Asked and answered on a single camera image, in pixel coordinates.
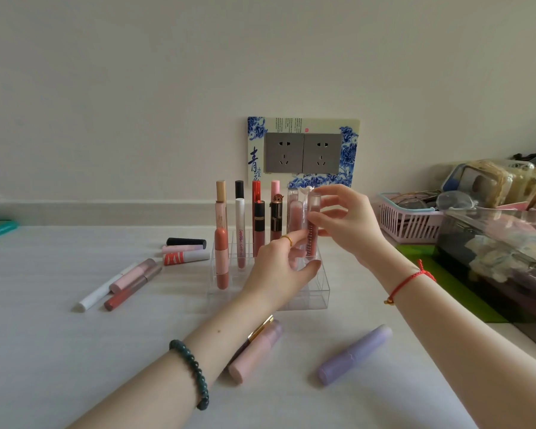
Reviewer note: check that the person's right hand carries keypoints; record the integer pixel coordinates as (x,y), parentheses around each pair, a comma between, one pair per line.
(357,232)

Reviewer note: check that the person's left hand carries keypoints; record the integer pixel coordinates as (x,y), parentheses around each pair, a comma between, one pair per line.
(277,277)

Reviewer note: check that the clear acrylic lipstick organizer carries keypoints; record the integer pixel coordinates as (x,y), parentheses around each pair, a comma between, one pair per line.
(312,294)

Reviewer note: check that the striped brown lip tube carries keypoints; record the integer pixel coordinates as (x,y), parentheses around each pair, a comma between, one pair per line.
(312,236)

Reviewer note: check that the gold cap brown bottle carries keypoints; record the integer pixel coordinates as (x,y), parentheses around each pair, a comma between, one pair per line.
(261,328)

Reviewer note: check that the black cap pink lipgloss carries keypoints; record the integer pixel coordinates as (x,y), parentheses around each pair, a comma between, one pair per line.
(275,221)

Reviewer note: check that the coral pink capsule lipstick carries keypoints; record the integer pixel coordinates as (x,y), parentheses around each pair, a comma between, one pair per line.
(222,263)

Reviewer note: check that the pink lettered gloss white cap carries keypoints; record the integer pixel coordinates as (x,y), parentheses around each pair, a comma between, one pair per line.
(240,232)

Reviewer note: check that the light pink round tube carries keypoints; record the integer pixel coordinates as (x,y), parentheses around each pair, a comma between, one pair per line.
(257,350)

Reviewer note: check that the pink tube with charm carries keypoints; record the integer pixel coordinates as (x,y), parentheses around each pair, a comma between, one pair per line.
(275,189)

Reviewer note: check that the red Colorkey lip tube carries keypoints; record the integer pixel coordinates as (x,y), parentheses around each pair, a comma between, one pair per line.
(256,190)

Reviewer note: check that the white tube red stripes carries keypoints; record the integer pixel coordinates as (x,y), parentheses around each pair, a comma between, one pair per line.
(185,257)

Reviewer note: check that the black Colorkey lip tube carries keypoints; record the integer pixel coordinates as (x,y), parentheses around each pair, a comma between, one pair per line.
(239,189)

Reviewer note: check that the black lipstick tube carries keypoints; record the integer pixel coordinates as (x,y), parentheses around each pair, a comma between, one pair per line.
(186,241)

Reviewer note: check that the pale pink slim tube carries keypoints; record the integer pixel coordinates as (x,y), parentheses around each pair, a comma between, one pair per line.
(183,248)

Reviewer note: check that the lavender lipstick tube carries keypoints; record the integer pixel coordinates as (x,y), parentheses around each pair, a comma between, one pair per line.
(355,355)

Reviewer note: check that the pink matte lipstick tube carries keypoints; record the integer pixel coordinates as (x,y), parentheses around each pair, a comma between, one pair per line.
(131,276)

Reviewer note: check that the coral slim lip gloss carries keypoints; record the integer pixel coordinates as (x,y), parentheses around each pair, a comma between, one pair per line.
(129,292)

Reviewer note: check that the white slim tube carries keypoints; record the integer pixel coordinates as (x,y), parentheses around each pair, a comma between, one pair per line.
(102,292)

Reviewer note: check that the person's right forearm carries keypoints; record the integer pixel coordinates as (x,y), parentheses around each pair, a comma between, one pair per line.
(464,352)

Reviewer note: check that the person's left forearm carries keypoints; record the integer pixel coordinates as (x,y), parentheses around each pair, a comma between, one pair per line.
(183,366)

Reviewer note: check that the clear plastic storage box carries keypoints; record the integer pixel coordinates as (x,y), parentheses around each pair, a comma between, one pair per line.
(496,263)

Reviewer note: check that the pink plastic basket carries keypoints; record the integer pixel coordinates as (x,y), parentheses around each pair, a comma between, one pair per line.
(406,227)

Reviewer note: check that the thin framed eyeglasses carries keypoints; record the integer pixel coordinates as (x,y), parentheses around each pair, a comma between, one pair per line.
(413,200)

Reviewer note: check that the glass bowl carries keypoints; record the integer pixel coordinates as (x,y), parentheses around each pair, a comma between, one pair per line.
(455,201)

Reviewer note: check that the green mat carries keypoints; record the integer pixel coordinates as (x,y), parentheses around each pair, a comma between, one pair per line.
(451,285)

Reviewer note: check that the clear container blue lid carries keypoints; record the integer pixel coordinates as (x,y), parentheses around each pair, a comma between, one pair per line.
(478,185)

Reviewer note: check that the blue floral socket frame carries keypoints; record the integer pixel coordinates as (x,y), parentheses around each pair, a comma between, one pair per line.
(350,151)

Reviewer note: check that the grey wall socket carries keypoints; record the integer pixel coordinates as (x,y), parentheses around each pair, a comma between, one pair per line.
(283,153)
(321,154)

